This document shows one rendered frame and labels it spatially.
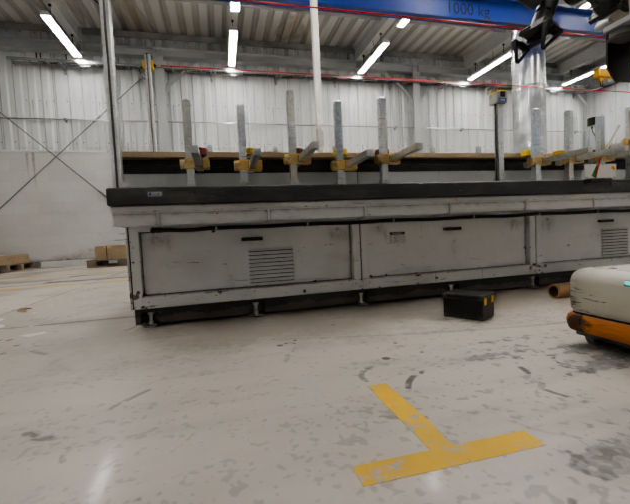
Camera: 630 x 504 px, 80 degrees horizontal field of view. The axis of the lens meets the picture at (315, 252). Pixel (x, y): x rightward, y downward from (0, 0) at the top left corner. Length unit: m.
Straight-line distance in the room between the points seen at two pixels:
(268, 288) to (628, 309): 1.55
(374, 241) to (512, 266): 0.99
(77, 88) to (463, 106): 9.39
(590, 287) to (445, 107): 9.99
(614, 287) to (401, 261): 1.20
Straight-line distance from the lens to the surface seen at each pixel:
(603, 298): 1.58
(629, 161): 3.24
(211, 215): 1.90
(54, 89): 10.14
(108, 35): 2.12
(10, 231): 9.97
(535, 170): 2.66
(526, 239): 2.93
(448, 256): 2.56
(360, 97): 10.30
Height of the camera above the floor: 0.46
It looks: 3 degrees down
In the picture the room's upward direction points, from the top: 3 degrees counter-clockwise
